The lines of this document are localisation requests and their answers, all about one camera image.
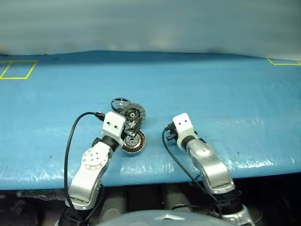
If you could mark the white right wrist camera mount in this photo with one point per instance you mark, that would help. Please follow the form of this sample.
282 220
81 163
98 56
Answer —
184 127

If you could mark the grey robot torso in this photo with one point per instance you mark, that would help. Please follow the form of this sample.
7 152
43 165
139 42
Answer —
152 219

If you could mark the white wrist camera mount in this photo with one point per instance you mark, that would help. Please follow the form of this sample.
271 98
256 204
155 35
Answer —
184 127
113 124

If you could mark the blue plastic table cover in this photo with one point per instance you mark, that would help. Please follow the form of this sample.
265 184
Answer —
164 82

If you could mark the motor housing with copper windings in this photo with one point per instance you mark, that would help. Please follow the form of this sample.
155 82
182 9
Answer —
138 143

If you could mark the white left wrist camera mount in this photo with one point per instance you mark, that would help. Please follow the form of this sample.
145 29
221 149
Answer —
113 124

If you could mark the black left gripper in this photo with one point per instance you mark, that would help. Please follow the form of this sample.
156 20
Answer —
128 129

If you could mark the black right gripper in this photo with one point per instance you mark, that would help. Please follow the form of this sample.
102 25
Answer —
171 131

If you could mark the finned round motor lid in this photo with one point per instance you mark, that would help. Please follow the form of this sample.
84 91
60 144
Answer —
137 113

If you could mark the black spoked rotor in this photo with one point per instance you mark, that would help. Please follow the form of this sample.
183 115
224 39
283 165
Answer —
116 103

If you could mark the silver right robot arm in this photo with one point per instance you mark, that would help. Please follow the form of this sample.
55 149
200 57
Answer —
211 164

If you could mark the dark rounded shape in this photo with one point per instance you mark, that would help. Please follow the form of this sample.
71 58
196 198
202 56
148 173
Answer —
115 202
176 197

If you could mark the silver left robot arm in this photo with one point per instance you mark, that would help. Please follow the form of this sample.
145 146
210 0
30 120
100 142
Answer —
90 164

